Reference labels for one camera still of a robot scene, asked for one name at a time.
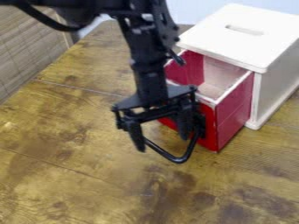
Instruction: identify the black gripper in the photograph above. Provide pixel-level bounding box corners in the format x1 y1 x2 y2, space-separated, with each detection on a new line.
111 49 200 153

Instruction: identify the black metal drawer handle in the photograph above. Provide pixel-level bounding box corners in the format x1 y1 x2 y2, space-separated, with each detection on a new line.
144 110 208 165

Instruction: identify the red wooden drawer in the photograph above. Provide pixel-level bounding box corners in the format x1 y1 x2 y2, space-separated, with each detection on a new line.
164 50 255 152

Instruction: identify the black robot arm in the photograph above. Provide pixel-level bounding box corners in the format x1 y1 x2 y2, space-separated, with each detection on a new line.
0 0 200 155

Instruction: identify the white wooden cabinet box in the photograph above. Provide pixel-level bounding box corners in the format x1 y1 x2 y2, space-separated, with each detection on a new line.
177 3 299 130

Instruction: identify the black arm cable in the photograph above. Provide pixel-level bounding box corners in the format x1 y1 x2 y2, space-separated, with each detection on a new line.
15 3 85 33

